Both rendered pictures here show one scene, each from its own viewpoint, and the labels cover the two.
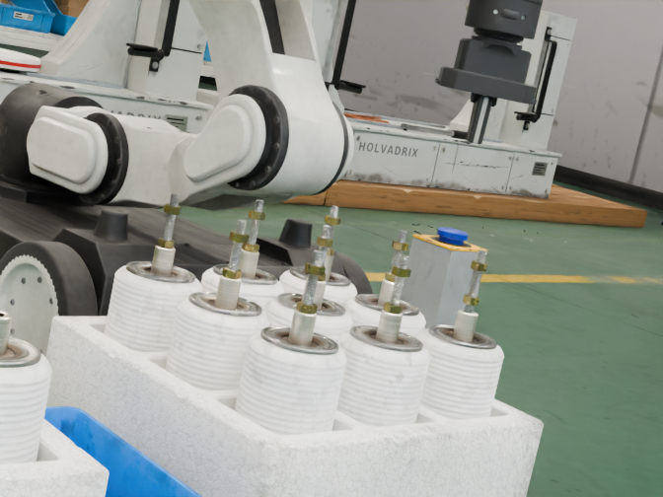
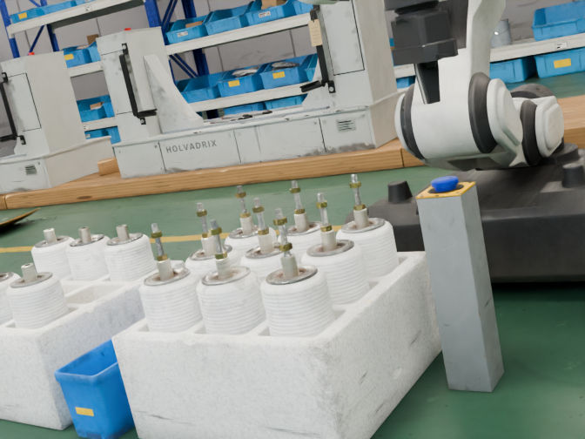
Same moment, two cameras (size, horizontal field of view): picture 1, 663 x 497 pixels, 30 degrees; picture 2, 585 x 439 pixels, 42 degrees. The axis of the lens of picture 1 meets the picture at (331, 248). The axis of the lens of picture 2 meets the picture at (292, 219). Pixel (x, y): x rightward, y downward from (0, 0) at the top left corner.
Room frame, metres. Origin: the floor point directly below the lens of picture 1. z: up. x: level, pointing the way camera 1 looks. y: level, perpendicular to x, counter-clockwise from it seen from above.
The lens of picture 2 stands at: (1.10, -1.19, 0.56)
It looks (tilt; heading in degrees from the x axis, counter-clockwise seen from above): 12 degrees down; 78
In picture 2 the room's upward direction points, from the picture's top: 12 degrees counter-clockwise
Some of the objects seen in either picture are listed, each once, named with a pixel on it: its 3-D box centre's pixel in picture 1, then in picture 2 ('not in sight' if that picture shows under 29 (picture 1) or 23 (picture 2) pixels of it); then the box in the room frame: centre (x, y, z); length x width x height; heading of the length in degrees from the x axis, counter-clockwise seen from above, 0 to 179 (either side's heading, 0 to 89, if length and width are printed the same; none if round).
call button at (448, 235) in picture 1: (451, 238); (445, 185); (1.56, -0.15, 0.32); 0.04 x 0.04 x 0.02
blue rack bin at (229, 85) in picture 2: not in sight; (248, 79); (2.44, 5.58, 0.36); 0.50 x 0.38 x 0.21; 47
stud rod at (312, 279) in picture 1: (310, 289); (159, 246); (1.14, 0.01, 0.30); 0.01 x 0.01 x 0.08
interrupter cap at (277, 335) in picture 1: (299, 341); (167, 277); (1.14, 0.01, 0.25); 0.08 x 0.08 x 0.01
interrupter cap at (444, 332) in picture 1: (462, 337); (292, 275); (1.31, -0.16, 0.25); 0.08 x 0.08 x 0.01
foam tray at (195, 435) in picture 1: (281, 445); (287, 342); (1.31, 0.01, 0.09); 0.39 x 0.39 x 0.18; 44
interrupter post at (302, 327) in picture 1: (302, 328); (164, 269); (1.14, 0.01, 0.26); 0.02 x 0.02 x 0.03
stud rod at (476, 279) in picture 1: (475, 284); (283, 234); (1.31, -0.16, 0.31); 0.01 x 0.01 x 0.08
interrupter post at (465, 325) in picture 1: (465, 326); (290, 266); (1.31, -0.16, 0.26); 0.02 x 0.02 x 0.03
